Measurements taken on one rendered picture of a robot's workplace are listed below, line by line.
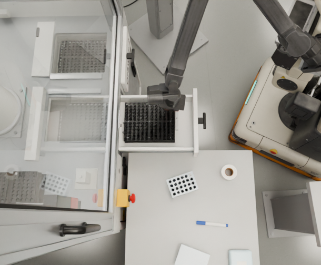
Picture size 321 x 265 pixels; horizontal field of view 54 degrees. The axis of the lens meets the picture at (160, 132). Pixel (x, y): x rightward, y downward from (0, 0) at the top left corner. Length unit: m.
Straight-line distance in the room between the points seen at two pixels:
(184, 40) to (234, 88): 1.40
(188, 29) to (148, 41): 1.49
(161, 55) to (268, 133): 0.99
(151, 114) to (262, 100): 0.96
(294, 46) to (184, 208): 0.80
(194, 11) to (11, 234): 0.80
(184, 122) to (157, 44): 1.19
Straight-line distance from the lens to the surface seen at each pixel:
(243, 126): 2.06
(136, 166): 1.48
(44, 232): 0.64
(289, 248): 2.35
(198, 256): 1.42
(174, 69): 1.12
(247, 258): 1.45
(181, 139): 1.42
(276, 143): 2.08
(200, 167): 1.48
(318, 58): 1.23
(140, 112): 1.40
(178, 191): 1.42
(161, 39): 2.55
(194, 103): 1.37
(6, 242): 0.52
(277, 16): 1.12
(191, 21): 1.06
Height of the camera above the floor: 2.22
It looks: 75 degrees down
